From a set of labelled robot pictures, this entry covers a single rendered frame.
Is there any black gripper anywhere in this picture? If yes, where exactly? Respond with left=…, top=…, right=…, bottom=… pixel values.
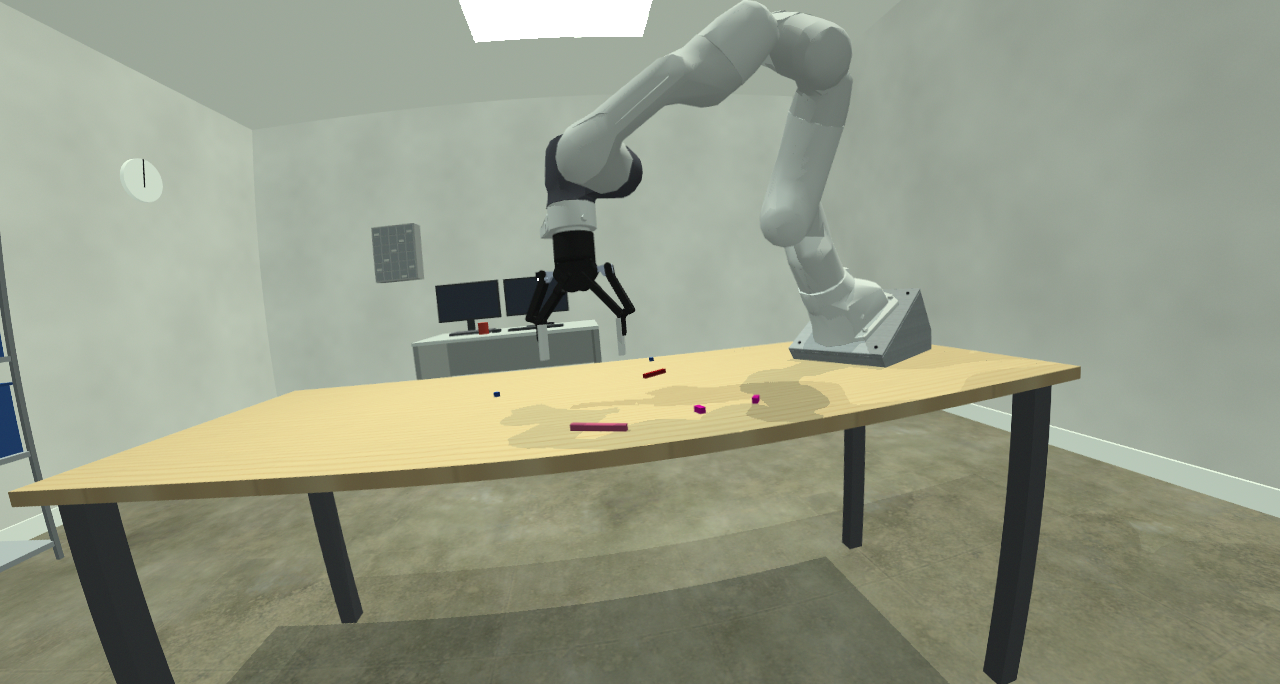
left=525, top=231, right=635, bottom=361

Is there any pink rod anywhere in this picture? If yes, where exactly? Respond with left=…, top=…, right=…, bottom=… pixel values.
left=570, top=423, right=628, bottom=432

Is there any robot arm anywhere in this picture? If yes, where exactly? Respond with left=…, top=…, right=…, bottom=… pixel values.
left=540, top=0, right=899, bottom=347

